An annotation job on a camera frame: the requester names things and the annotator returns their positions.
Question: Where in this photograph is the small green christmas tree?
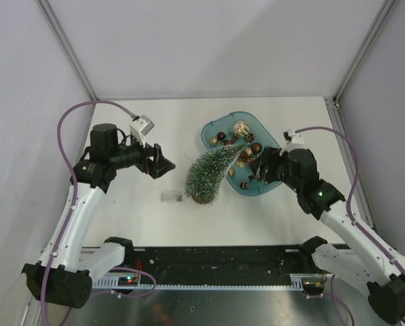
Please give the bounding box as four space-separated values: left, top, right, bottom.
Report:
184 143 247 204

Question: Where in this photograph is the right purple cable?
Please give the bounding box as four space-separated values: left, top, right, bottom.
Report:
292 126 405 325

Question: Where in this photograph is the clear battery box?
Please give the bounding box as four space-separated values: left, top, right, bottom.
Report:
160 191 184 203

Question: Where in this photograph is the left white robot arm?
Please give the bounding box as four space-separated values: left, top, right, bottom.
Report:
22 119 175 308

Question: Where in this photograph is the small frosted pine cone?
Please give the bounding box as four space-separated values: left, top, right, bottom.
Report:
239 181 249 190

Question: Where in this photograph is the teal plastic tray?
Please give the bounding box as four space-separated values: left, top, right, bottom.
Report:
201 111 293 197

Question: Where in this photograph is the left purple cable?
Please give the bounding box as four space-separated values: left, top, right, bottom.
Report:
39 100 157 326

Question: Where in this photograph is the small dark red bauble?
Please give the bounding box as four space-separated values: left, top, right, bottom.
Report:
216 132 226 141

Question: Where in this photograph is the grey slotted cable duct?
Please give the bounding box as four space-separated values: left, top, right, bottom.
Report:
93 273 303 292

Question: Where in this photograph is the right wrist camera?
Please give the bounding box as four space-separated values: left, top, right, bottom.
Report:
282 129 307 152

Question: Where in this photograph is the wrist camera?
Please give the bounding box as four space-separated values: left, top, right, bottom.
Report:
130 115 155 148
282 129 307 152

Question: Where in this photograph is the purple cable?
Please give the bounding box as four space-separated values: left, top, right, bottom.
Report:
292 126 405 325
39 100 157 326

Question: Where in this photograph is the brown matte bauble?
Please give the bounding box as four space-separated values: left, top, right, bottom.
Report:
250 143 263 155

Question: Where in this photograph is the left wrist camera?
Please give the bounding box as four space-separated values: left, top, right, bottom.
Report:
130 115 155 148

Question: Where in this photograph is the small gold bauble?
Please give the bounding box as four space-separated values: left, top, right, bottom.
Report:
209 137 218 146

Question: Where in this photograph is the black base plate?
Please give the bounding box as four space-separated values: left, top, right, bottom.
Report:
96 244 339 287

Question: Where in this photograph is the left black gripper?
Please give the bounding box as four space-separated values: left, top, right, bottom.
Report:
109 132 174 179

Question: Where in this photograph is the large silver gold bauble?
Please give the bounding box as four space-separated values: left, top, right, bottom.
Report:
232 120 250 138

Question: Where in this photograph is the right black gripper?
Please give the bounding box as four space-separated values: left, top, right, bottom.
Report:
248 145 301 192

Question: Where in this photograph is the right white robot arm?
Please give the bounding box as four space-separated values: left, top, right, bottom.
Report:
250 147 405 325

